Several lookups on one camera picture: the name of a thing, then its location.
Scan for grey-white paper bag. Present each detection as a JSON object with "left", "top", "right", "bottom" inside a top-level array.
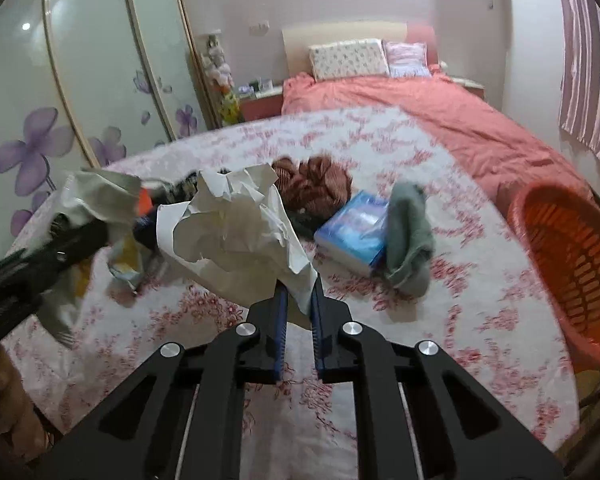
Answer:
[{"left": 34, "top": 169, "right": 140, "bottom": 348}]

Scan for white paper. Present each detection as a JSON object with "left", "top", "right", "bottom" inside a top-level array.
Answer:
[{"left": 157, "top": 164, "right": 317, "bottom": 315}]

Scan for blue yellow snack bag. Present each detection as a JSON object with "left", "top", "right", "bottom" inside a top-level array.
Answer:
[{"left": 107, "top": 235, "right": 144, "bottom": 290}]

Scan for floral pink white tablecloth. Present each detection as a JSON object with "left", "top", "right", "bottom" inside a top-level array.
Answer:
[{"left": 5, "top": 107, "right": 579, "bottom": 450}]

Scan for grey green sock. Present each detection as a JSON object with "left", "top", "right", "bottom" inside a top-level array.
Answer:
[{"left": 385, "top": 180, "right": 434, "bottom": 298}]

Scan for blue tissue pack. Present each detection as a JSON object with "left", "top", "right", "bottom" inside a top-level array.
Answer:
[{"left": 314, "top": 191, "right": 388, "bottom": 278}]

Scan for glass sliding wardrobe doors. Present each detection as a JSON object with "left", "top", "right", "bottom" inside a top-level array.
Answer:
[{"left": 0, "top": 0, "right": 214, "bottom": 259}]

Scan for orange plastic laundry basket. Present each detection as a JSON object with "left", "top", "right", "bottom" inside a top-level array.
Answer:
[{"left": 507, "top": 181, "right": 600, "bottom": 372}]

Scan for red brown striped cloth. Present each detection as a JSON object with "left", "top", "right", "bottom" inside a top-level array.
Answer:
[{"left": 272, "top": 155, "right": 352, "bottom": 220}]

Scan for bed with coral duvet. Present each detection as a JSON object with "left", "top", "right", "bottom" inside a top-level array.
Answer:
[{"left": 282, "top": 73, "right": 593, "bottom": 214}]

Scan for pink bedside table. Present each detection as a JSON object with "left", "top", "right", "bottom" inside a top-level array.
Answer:
[
  {"left": 240, "top": 86, "right": 284, "bottom": 122},
  {"left": 451, "top": 77, "right": 486, "bottom": 101}
]

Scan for right pink bedside table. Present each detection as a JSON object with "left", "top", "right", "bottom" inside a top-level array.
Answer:
[{"left": 451, "top": 77, "right": 486, "bottom": 101}]

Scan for pink striped curtain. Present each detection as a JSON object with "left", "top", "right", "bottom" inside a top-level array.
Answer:
[{"left": 559, "top": 0, "right": 600, "bottom": 162}]

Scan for pink striped pillow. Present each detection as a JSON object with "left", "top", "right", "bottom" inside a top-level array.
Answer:
[{"left": 384, "top": 41, "right": 431, "bottom": 78}]

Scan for white floral pillow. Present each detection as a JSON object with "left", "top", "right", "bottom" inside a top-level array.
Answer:
[{"left": 308, "top": 38, "right": 389, "bottom": 80}]

